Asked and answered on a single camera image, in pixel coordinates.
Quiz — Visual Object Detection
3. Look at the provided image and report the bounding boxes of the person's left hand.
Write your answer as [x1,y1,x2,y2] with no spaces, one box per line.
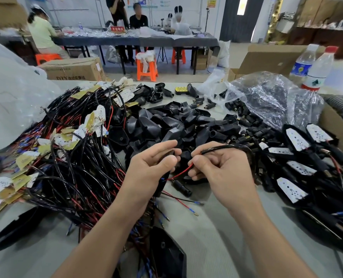
[118,140,182,211]

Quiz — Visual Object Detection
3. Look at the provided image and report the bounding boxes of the person's right hand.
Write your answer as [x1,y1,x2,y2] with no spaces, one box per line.
[187,141,265,213]

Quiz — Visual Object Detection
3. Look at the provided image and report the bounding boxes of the red and black wire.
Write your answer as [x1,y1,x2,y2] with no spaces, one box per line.
[161,144,255,183]

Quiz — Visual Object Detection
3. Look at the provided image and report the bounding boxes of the person's right forearm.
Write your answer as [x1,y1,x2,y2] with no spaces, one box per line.
[226,201,318,278]

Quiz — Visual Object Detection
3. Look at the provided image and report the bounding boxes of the person's left forearm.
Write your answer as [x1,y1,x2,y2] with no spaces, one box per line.
[51,197,154,278]

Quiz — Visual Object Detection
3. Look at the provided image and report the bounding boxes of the single black connector stem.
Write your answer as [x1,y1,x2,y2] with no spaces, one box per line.
[171,180,193,198]

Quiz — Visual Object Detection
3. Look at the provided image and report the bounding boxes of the pile of black plastic shells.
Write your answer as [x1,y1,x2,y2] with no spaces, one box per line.
[109,83,241,171]

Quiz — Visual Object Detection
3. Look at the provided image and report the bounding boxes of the pile of black connector stems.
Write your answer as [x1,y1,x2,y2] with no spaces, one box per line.
[189,90,279,148]

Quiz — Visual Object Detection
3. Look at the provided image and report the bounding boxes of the small clear plastic bag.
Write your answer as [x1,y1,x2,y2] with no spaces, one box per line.
[197,69,226,95]

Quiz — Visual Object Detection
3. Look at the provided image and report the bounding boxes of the black flat lamp cover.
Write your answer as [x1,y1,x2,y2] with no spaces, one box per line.
[149,226,187,278]

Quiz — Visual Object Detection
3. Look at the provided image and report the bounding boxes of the small cardboard box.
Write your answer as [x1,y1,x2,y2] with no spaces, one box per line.
[194,49,214,70]

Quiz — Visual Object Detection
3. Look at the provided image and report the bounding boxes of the white sack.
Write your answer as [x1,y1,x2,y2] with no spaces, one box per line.
[217,40,231,69]

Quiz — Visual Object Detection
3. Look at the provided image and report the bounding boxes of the orange plastic stool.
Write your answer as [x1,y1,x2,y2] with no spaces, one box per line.
[171,48,187,65]
[35,53,63,66]
[136,59,159,82]

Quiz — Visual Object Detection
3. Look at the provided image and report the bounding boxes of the black tripod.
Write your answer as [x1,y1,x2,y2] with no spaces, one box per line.
[156,46,169,64]

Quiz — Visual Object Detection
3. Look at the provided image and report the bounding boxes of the white cloth bundle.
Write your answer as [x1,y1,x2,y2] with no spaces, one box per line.
[135,50,156,73]

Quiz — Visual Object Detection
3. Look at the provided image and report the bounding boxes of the open large cardboard box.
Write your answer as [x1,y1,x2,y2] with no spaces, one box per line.
[228,44,327,82]

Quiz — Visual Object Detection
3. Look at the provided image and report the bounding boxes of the pile of assembled black lamps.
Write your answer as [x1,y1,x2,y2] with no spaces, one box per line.
[253,123,343,252]

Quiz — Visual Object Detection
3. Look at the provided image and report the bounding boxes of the blue label water bottle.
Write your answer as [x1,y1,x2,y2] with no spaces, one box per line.
[288,43,320,88]

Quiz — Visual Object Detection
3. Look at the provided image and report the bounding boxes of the long table with dark cloth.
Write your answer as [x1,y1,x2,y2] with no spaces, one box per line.
[52,32,221,76]

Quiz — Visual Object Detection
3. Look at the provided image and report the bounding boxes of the dark door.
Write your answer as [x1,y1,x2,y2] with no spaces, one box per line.
[219,0,265,43]

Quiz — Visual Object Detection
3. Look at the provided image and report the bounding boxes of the red cap water bottle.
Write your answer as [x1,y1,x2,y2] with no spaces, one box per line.
[301,46,339,92]

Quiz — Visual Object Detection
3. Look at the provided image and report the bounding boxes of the printed cardboard box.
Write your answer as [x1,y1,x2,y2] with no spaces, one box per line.
[38,57,107,82]

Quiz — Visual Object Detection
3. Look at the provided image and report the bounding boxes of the brown shelf unit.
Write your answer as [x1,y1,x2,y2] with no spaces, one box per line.
[287,25,343,60]

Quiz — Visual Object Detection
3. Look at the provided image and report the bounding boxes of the large white plastic bag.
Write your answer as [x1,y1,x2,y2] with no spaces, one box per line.
[0,36,63,152]

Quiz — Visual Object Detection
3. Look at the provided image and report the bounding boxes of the long black plastic shell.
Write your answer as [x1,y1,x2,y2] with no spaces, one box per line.
[0,207,46,255]

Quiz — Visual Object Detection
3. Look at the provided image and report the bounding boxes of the stacked cardboard boxes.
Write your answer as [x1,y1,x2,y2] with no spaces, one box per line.
[294,0,343,28]

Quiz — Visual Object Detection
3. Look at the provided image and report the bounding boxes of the loose red black wire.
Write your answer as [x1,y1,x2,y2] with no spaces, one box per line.
[161,190,204,217]

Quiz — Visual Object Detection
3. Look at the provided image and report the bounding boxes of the pile of wired circuit boards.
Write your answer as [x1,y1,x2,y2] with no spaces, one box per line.
[0,79,172,278]

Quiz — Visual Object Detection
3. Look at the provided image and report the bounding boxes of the cardboard box with hose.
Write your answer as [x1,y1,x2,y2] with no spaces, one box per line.
[318,95,343,159]

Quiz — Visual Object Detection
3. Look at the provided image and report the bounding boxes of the grey ribbed hose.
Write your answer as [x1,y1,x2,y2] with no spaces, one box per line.
[324,95,343,120]

